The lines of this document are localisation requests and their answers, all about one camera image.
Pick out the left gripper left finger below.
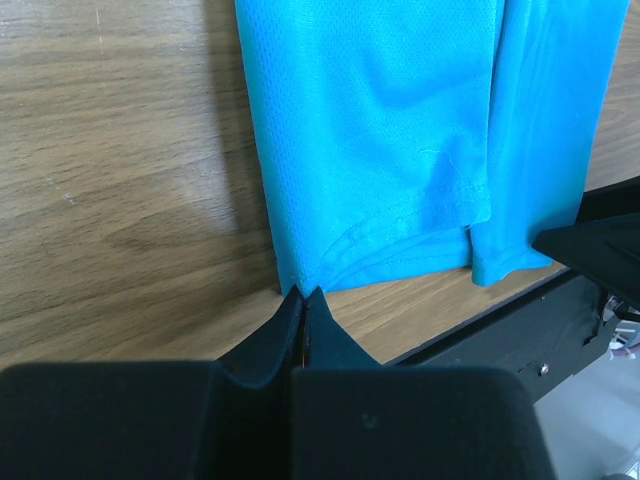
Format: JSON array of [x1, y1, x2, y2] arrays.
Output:
[[218, 286, 304, 388]]

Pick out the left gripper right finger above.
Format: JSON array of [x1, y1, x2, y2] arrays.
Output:
[[302, 287, 381, 368]]

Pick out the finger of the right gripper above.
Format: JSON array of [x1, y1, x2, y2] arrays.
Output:
[[533, 213, 639, 300]]

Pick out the teal t shirt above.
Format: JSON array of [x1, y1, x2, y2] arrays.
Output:
[[235, 1, 629, 295]]

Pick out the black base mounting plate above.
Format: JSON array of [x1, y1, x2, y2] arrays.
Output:
[[384, 174, 640, 406]]

